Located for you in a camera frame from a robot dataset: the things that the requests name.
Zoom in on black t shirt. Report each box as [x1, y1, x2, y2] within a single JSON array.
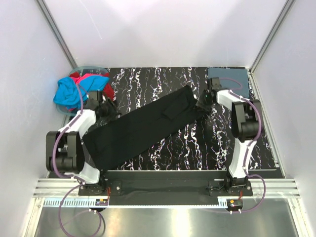
[[83, 86, 206, 170]]

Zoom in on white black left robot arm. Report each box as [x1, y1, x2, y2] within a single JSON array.
[[45, 91, 119, 196]]

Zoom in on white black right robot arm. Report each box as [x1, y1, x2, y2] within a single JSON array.
[[197, 78, 263, 196]]

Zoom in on red t shirt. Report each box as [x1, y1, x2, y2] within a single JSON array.
[[70, 72, 115, 101]]

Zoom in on folded grey-blue t shirt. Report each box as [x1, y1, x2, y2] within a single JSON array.
[[208, 67, 249, 98]]

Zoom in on bright blue t shirt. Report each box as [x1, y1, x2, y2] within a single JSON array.
[[53, 74, 109, 110]]

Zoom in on pink t shirt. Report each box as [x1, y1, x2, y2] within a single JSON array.
[[69, 74, 108, 110]]

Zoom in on teal plastic laundry basket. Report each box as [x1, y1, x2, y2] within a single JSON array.
[[55, 66, 109, 117]]

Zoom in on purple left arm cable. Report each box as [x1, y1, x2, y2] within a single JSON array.
[[48, 83, 106, 235]]

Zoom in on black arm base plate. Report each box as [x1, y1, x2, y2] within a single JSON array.
[[78, 170, 254, 207]]

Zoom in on white slotted cable duct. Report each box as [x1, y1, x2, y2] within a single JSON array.
[[43, 197, 228, 209]]

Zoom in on aluminium frame post left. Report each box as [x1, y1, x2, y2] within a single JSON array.
[[35, 0, 78, 69]]

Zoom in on aluminium frame post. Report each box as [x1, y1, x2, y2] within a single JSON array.
[[249, 0, 296, 74], [35, 0, 78, 69]]

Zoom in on aluminium frame post right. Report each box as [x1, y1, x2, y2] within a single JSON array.
[[249, 0, 296, 74]]

